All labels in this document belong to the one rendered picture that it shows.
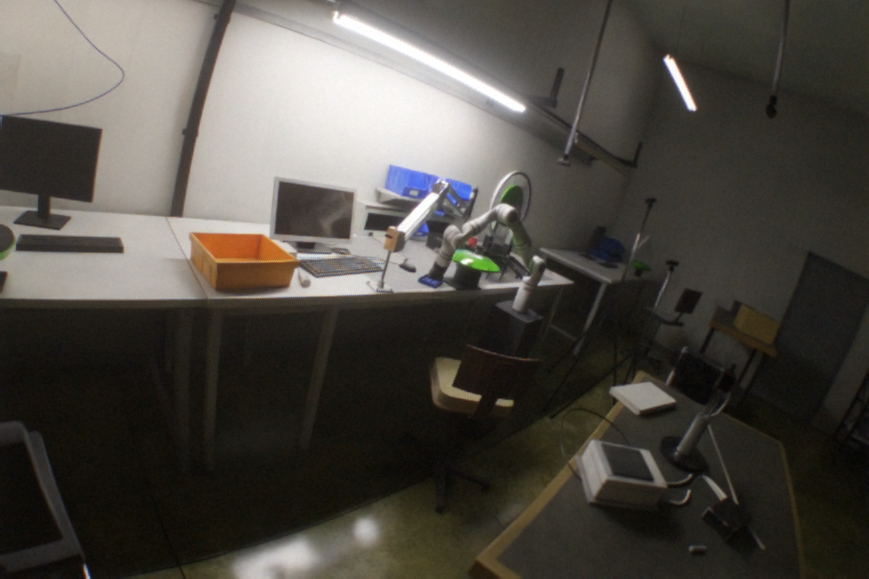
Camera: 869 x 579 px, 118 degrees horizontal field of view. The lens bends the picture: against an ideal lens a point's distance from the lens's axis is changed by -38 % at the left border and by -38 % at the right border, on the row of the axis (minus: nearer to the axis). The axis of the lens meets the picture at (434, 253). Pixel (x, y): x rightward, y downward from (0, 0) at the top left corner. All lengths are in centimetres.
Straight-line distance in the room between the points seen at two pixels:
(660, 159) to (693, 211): 95
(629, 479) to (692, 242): 569
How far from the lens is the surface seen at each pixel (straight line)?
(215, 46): 224
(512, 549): 81
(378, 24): 210
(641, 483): 102
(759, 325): 451
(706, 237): 650
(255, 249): 189
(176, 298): 145
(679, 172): 669
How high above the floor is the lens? 156
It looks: 13 degrees down
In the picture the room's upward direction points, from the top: 17 degrees clockwise
